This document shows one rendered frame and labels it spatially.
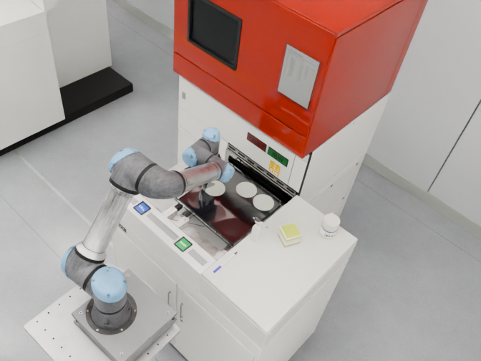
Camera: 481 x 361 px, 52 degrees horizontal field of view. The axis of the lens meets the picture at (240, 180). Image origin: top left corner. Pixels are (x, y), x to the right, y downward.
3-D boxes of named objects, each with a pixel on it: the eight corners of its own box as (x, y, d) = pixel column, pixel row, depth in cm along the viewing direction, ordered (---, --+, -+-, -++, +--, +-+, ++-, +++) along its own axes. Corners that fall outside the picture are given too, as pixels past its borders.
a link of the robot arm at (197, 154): (201, 162, 197) (218, 148, 204) (180, 148, 201) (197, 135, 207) (200, 175, 203) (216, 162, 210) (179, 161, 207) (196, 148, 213)
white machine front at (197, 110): (181, 126, 274) (182, 65, 245) (295, 211, 242) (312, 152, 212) (177, 129, 273) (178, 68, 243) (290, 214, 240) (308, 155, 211)
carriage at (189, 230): (171, 212, 229) (171, 208, 227) (227, 261, 214) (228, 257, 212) (157, 221, 224) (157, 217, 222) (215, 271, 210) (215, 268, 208)
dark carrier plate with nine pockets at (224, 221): (229, 164, 248) (230, 163, 248) (282, 203, 234) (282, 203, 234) (178, 199, 229) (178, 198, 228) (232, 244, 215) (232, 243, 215)
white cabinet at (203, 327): (195, 238, 325) (202, 147, 265) (311, 337, 286) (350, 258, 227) (117, 298, 289) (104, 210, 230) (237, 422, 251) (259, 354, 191)
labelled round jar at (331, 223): (325, 223, 219) (330, 210, 212) (338, 233, 217) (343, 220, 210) (316, 233, 215) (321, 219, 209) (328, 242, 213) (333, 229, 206)
